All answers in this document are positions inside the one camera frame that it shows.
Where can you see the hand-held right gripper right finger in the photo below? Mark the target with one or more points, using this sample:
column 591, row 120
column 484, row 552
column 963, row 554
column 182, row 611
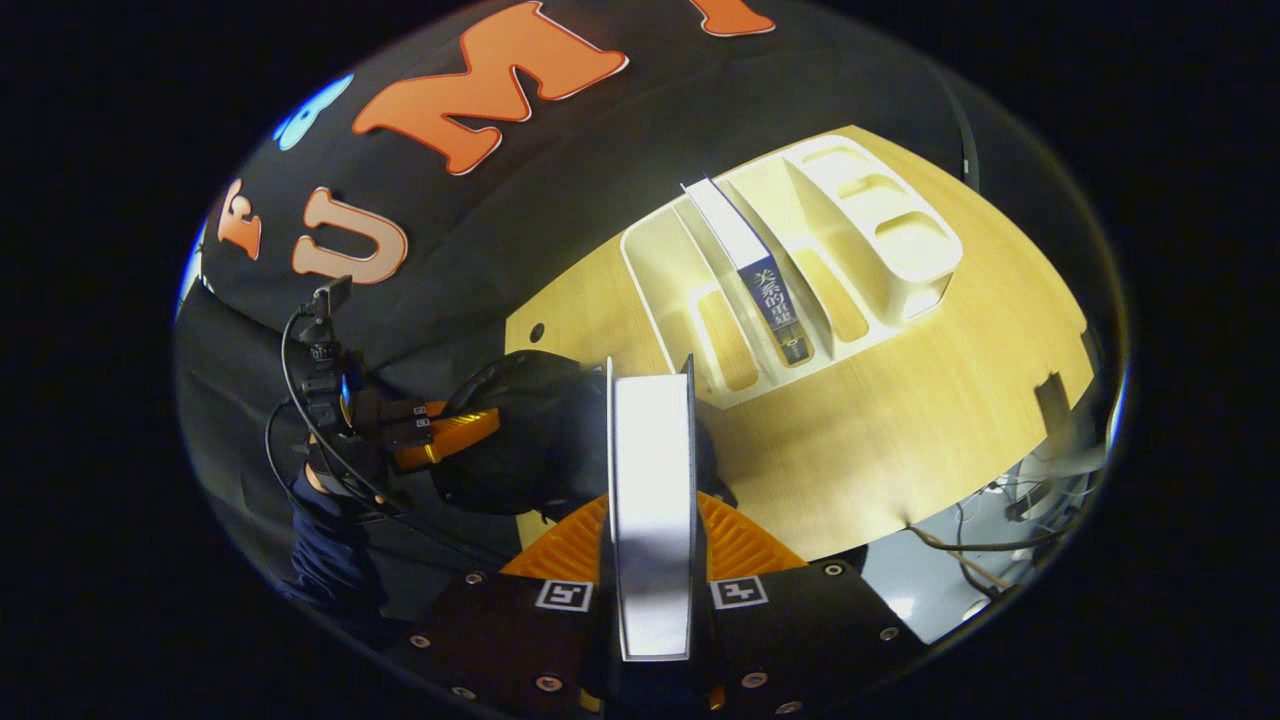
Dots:
column 800, row 640

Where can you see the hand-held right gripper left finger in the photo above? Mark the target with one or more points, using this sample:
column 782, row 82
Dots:
column 500, row 640

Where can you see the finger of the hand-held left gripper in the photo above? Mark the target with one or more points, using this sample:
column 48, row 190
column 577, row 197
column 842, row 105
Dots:
column 410, row 410
column 450, row 435

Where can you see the black schoolbag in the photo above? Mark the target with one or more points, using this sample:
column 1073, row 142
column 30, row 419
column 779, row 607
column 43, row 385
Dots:
column 540, row 430

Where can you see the black cover portrait book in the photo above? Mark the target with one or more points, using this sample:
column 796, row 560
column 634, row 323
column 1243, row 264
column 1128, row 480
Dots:
column 650, row 500

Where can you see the dark blue book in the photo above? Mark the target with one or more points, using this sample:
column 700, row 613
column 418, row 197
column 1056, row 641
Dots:
column 775, row 300

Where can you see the white bookshelf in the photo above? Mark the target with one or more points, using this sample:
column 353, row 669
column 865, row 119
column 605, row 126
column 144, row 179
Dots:
column 900, row 240

